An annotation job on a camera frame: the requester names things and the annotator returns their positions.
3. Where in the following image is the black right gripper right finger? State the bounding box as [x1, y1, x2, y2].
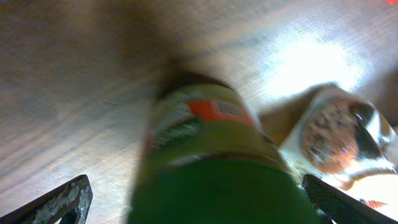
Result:
[302, 174, 397, 224]

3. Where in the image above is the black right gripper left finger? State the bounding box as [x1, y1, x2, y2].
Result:
[1, 174, 93, 224]

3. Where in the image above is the beige snack bag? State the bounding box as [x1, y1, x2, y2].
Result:
[259, 82, 398, 220]

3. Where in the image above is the green lid spice jar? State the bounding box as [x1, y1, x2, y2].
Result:
[127, 72, 320, 224]

